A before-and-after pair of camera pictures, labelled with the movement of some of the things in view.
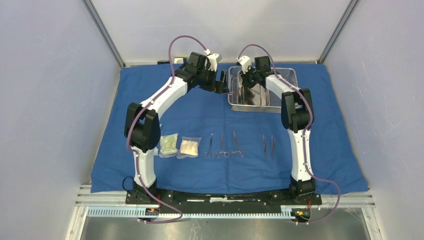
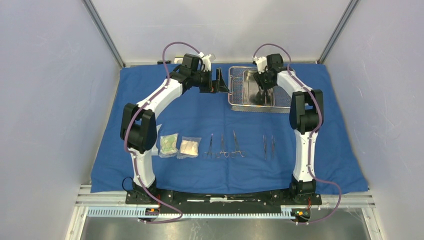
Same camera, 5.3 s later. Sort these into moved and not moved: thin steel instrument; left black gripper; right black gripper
Moved: right black gripper
Not moved: thin steel instrument; left black gripper
